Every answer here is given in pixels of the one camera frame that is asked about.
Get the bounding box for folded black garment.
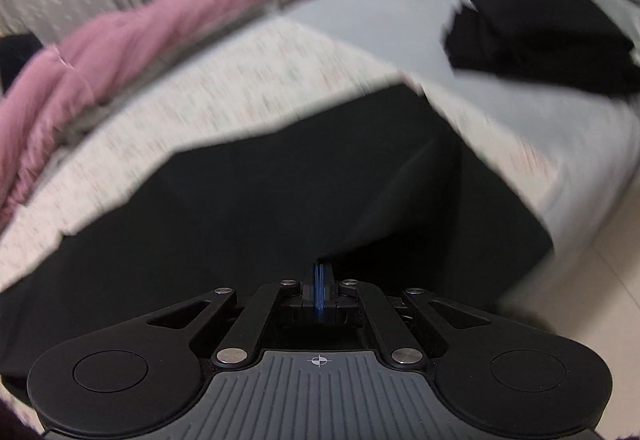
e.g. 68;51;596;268
439;0;640;97

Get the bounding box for black pants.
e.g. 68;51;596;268
0;83;557;403

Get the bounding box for dark cloth bundle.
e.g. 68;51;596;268
0;32;44;91

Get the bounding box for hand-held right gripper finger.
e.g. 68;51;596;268
319;263;493;367
145;263;317;368

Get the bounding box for pink duvet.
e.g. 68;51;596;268
0;0;382;232

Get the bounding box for floral bed sheet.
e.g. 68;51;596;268
0;14;563;293

